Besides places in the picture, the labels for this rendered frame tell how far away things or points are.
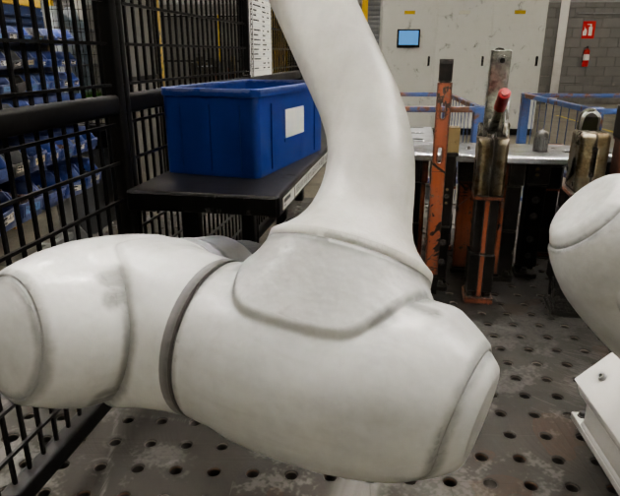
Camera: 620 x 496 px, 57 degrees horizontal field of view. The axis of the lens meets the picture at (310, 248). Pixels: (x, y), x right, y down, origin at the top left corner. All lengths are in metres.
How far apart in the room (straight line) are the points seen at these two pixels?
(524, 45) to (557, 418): 8.73
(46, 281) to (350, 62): 0.22
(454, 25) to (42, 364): 9.05
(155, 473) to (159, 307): 0.49
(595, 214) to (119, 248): 0.44
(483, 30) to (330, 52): 8.97
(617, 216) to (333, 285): 0.38
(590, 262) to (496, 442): 0.35
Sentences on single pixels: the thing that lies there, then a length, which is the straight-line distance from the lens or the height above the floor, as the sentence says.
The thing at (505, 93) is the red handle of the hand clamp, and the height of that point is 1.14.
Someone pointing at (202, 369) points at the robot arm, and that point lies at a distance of 0.31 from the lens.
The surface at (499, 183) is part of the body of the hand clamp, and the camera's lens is 1.20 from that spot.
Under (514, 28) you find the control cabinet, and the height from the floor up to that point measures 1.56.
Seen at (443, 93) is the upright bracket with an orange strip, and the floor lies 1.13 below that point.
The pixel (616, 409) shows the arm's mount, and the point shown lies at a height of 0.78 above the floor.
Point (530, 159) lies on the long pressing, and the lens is 1.29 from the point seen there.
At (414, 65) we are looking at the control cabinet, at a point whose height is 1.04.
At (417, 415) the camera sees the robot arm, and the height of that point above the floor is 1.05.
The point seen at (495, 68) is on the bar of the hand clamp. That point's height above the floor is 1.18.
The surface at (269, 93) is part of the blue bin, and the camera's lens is 0.88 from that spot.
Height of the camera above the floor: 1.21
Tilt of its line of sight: 19 degrees down
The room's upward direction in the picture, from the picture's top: straight up
